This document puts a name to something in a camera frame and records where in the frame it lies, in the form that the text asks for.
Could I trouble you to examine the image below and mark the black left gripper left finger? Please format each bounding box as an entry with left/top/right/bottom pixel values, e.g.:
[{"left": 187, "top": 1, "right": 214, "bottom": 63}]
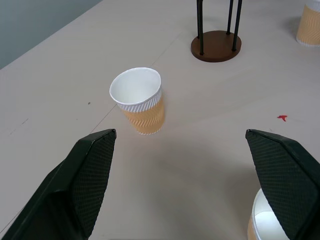
[{"left": 0, "top": 128, "right": 118, "bottom": 240}]

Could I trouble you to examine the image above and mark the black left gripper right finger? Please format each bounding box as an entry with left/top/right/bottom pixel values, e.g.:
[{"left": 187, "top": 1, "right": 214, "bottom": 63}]
[{"left": 245, "top": 128, "right": 320, "bottom": 240}]

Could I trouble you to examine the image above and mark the orange ribbed paper cup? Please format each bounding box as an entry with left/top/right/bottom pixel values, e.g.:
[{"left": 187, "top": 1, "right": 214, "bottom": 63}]
[
  {"left": 246, "top": 187, "right": 291, "bottom": 240},
  {"left": 296, "top": 3, "right": 320, "bottom": 48},
  {"left": 109, "top": 67, "right": 165, "bottom": 137}
]

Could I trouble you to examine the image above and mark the cup holder stand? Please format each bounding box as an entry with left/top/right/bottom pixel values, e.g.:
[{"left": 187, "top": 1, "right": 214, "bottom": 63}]
[{"left": 190, "top": 0, "right": 244, "bottom": 63}]

